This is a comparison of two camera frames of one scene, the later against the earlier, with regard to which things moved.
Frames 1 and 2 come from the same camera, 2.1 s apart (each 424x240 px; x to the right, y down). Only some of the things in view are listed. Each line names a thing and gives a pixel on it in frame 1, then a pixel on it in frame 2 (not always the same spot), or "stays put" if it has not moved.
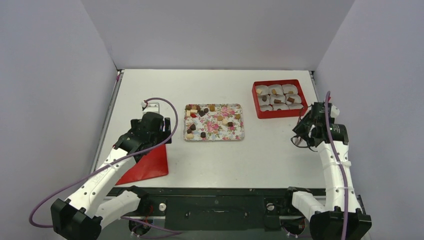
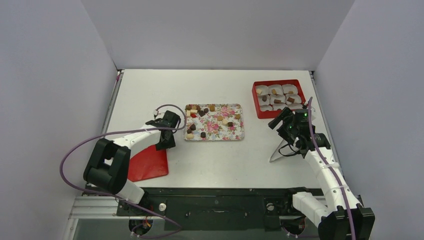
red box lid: (153, 164) stays put
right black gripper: (303, 128) → (281, 120)
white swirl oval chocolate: (190, 136) stays put
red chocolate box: (279, 98) stays put
